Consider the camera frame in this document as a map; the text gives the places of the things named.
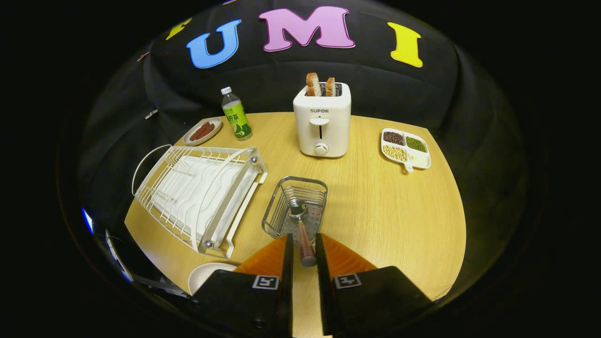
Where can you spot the pile of brown beans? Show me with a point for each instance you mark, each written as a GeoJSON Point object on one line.
{"type": "Point", "coordinates": [393, 138]}

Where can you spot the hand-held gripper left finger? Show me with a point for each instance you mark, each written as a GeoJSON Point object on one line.
{"type": "Point", "coordinates": [285, 281]}

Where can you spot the pile of yellow beans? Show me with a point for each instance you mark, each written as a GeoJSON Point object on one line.
{"type": "Point", "coordinates": [394, 153]}

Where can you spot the white drip tray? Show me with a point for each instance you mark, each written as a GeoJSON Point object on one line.
{"type": "Point", "coordinates": [188, 188]}

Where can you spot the white divided dish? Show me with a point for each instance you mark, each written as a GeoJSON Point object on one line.
{"type": "Point", "coordinates": [420, 160]}

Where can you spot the small grey plate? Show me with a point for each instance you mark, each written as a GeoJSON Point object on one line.
{"type": "Point", "coordinates": [215, 124]}

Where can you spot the green label drink bottle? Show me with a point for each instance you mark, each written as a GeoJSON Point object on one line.
{"type": "Point", "coordinates": [236, 117]}

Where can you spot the toast bread slice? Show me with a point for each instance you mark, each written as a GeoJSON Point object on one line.
{"type": "Point", "coordinates": [330, 87]}
{"type": "Point", "coordinates": [313, 85]}

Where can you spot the white toaster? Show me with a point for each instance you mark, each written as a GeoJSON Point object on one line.
{"type": "Point", "coordinates": [335, 126]}

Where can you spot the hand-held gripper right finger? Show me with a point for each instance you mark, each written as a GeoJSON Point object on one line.
{"type": "Point", "coordinates": [323, 281]}

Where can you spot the pile of green beans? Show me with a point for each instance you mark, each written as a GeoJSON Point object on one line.
{"type": "Point", "coordinates": [416, 144]}

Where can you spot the black backdrop cloth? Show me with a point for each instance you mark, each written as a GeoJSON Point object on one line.
{"type": "Point", "coordinates": [281, 80]}

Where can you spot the white round plate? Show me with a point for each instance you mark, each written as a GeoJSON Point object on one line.
{"type": "Point", "coordinates": [209, 277]}

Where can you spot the reddish brown meat piece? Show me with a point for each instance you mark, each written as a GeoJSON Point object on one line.
{"type": "Point", "coordinates": [206, 130]}
{"type": "Point", "coordinates": [198, 132]}

